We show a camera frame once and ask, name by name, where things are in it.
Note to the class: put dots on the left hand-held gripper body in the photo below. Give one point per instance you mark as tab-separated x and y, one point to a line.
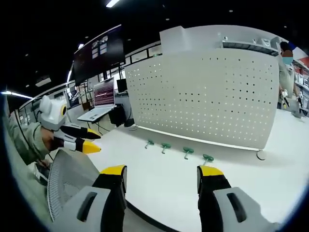
51	116

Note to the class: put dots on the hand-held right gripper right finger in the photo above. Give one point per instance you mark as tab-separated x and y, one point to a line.
217	203

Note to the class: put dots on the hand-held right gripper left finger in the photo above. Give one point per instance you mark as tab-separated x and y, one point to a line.
101	203

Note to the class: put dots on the green hook assembly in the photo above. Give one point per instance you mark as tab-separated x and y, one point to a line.
165	145
208	158
188	150
149	142

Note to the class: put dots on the white perforated mounting plate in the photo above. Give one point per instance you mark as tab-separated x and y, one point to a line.
202	96

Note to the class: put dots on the person's left hand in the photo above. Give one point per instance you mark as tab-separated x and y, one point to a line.
47	140

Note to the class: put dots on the open silver laptop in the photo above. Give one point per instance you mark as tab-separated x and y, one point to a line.
102	96

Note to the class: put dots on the white shoe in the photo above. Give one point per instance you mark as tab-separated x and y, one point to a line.
132	127

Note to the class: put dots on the small black monitor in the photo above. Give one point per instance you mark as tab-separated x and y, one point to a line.
121	85

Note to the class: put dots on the white cabinet box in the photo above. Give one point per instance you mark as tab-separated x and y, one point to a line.
190	38

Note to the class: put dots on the large black wall screen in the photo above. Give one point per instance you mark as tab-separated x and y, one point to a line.
99	55

